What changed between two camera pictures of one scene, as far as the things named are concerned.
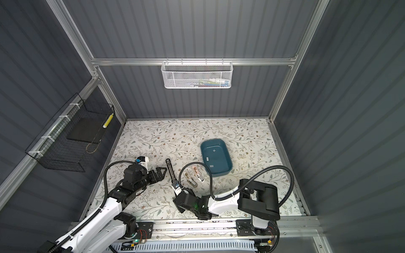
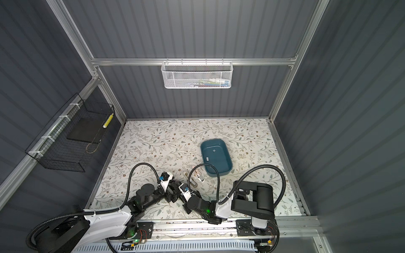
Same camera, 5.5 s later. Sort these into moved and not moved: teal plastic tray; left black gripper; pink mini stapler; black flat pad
Moved: left black gripper
Not moved: teal plastic tray; black flat pad; pink mini stapler
